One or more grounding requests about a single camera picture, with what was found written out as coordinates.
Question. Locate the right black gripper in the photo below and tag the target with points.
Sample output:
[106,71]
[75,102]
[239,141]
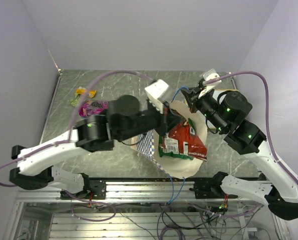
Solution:
[194,97]

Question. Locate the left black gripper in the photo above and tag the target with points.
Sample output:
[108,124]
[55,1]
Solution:
[163,126]

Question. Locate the dark green snack bag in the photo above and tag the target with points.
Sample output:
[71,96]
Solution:
[176,143]

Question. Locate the red snack packet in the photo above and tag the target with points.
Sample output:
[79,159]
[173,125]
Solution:
[197,148]

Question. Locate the checkered paper bag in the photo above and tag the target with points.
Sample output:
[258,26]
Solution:
[174,167]

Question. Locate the magenta snack packet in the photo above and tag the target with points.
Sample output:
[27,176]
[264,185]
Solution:
[92,107]

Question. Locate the yellow snack bar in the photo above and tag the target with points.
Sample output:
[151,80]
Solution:
[83,91]

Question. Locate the green snack packet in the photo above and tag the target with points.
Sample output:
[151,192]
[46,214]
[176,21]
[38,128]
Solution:
[74,102]

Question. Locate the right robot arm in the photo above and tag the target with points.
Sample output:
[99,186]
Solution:
[228,114]

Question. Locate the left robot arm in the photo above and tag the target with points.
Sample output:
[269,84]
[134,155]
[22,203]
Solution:
[122,120]

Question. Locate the white whiteboard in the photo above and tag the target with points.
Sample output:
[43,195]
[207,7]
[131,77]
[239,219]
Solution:
[217,92]

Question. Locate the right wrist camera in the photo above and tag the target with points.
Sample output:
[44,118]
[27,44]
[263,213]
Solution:
[209,80]

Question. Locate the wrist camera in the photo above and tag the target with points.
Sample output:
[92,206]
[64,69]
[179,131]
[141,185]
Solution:
[157,94]
[209,80]

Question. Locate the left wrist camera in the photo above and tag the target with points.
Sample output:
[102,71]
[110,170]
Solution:
[157,94]

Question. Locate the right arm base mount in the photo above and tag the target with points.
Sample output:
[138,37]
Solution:
[207,190]

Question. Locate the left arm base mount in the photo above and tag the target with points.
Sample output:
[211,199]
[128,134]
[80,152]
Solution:
[94,190]

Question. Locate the aluminium rail frame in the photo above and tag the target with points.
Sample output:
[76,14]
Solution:
[138,209]

